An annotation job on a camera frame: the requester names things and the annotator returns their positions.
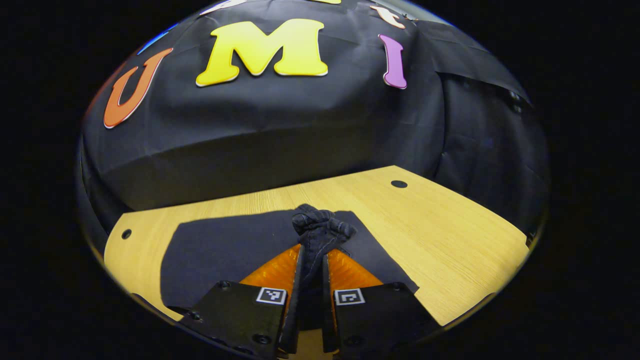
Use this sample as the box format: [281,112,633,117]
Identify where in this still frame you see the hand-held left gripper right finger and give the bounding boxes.
[321,248,442,358]

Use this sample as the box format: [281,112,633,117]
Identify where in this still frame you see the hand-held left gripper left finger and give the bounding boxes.
[179,243,305,359]

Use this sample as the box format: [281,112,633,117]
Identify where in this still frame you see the dark blue jeans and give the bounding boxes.
[160,203,421,332]

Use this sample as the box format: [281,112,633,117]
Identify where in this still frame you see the black backdrop cloth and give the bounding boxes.
[76,0,551,238]

